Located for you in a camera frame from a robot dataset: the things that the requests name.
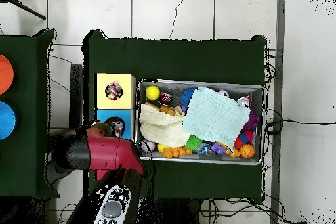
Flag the white toy baseball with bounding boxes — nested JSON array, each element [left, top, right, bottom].
[[140, 139, 156, 153]]

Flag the silver wire mesh bin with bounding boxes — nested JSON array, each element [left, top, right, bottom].
[[134, 78, 266, 166]]

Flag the crushed clear plastic bottle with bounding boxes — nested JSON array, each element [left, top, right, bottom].
[[106, 116, 125, 139]]

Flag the wooden box three round holes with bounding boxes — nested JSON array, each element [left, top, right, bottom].
[[93, 73, 137, 182]]

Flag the cream waffle cloth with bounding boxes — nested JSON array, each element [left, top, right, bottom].
[[138, 102, 192, 149]]

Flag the black cable with plug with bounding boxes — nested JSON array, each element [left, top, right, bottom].
[[264, 108, 336, 135]]

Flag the dark tripod leg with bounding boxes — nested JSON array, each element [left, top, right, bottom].
[[0, 0, 47, 21]]

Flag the dark green table cloth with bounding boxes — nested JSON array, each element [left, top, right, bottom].
[[0, 28, 60, 200], [81, 28, 268, 205]]

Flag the orange toy basketball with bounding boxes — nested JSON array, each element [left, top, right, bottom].
[[239, 143, 256, 160]]

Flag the mint waffle cloth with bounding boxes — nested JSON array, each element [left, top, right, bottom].
[[182, 86, 251, 151]]

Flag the green spiky ball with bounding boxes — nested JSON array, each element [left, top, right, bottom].
[[184, 134, 203, 151]]

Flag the purple spiky toy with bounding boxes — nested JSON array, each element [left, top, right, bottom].
[[242, 110, 261, 131]]

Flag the black upright panel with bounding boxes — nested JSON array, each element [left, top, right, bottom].
[[70, 63, 84, 130]]

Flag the red and silver can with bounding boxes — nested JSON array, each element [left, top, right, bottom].
[[236, 95, 252, 108]]

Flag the orange rubber toy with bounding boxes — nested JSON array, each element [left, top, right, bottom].
[[161, 146, 193, 160]]

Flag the orange round bowl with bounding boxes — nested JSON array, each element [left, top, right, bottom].
[[0, 54, 15, 95]]

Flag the grey floor foot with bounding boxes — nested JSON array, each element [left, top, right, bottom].
[[46, 160, 72, 186]]

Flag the blue round bowl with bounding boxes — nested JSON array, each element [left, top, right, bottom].
[[0, 100, 18, 141]]

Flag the yellow ball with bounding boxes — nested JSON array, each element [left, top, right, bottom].
[[145, 85, 161, 101]]

